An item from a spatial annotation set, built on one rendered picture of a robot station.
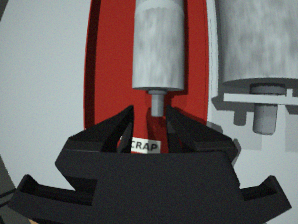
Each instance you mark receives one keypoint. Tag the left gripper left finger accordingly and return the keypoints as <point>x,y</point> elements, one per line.
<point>105,135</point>

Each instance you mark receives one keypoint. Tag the red scrap tray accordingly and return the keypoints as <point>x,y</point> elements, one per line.
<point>108,72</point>

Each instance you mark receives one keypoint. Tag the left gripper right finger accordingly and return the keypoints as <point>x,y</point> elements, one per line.
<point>195,136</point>

